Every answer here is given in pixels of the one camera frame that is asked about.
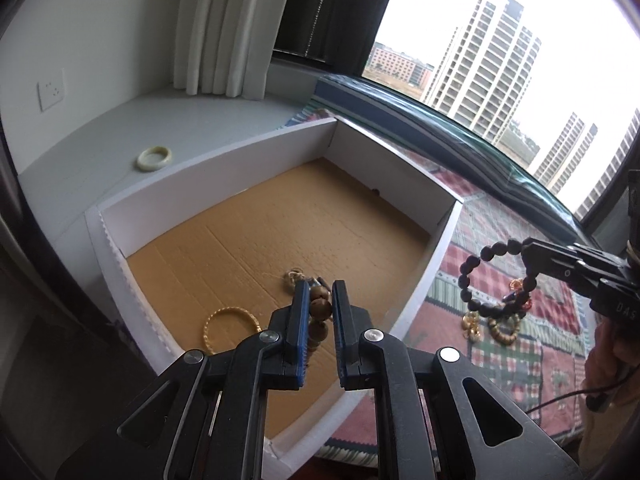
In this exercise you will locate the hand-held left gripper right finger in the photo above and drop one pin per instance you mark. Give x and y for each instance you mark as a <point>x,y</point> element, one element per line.
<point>341,355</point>

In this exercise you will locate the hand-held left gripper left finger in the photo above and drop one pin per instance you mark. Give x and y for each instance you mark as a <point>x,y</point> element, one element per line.
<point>300,360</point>

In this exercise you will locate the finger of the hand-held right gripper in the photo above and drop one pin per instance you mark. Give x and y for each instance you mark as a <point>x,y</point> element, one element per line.
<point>567,274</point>
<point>555,252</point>

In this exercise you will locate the small gold bead ornament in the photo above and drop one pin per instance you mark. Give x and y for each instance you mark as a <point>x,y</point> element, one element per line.
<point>471,322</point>

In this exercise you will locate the white box with cardboard bottom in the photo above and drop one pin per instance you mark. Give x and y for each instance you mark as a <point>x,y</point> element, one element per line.
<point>225,240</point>

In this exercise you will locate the person's right hand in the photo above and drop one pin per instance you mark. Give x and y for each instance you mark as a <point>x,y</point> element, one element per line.
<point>607,355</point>

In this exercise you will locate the gold twisted bangle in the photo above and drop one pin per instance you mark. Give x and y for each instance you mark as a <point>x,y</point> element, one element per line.
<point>206,327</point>

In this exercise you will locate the patchwork plaid blanket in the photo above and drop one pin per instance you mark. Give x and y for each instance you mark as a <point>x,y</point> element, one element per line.
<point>525,375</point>

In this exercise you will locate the tall high-rise building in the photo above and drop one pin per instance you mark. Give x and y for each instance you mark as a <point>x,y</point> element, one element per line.
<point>480,70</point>

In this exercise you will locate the pale jade bangle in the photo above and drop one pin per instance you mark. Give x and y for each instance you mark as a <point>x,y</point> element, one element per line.
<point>150,167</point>

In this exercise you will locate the low-rise buildings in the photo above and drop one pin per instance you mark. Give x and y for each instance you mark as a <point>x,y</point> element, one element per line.
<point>400,62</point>

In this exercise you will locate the dark window blind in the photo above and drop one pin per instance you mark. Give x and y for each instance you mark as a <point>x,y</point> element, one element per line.
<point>340,10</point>

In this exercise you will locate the white curtain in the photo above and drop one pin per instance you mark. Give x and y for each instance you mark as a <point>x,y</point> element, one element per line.
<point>225,25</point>

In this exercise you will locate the dark window sill rail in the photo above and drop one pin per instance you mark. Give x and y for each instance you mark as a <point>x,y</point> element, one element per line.
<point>450,125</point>

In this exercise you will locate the white wall socket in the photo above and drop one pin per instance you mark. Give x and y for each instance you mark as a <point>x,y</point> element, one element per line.
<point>51,90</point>

